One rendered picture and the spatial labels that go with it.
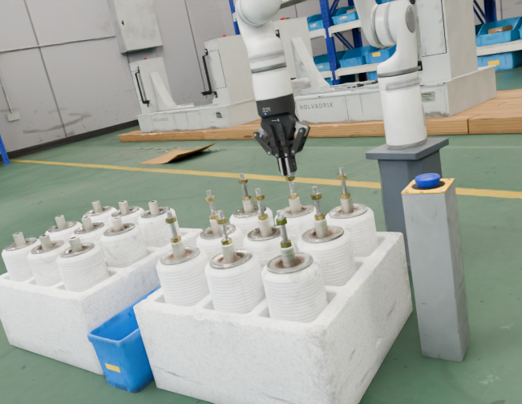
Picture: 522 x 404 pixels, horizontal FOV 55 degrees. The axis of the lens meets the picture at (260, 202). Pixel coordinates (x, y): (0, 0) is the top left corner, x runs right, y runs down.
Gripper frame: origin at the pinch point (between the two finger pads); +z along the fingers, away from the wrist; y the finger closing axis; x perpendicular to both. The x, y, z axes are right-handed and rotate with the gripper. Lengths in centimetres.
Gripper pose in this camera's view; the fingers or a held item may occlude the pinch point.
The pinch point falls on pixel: (287, 165)
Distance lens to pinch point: 102.4
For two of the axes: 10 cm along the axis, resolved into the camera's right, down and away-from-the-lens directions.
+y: 7.8, 0.2, -6.3
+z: 2.0, 9.4, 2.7
